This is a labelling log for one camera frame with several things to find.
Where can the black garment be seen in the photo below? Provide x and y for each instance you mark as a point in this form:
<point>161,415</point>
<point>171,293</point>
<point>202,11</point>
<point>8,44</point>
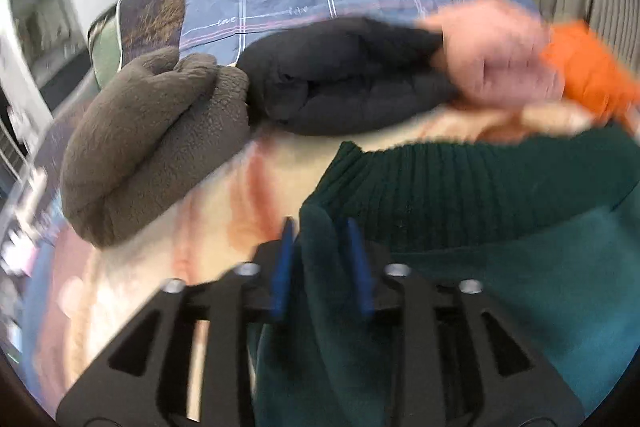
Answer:
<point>340,82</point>

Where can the orange garment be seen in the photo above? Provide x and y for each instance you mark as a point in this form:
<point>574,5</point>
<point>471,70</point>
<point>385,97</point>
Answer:
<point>590,67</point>

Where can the brown fleece garment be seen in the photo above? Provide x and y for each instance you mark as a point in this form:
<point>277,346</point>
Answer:
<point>150,147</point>

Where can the green pillow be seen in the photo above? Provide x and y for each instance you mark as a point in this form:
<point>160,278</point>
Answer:
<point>105,52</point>

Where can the plush printed blanket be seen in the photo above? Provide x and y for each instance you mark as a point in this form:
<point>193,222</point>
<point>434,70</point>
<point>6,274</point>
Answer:
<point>225,207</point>

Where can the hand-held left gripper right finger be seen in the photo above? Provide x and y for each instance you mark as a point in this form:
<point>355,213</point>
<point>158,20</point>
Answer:
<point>360,267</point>

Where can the dark green sweater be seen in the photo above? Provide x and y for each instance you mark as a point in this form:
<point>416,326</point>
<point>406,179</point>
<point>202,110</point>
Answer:
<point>500,257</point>

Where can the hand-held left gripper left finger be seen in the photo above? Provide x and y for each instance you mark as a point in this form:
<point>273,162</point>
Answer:
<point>282,267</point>

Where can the pink garment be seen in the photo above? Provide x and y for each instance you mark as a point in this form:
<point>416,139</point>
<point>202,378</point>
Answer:
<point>500,52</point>

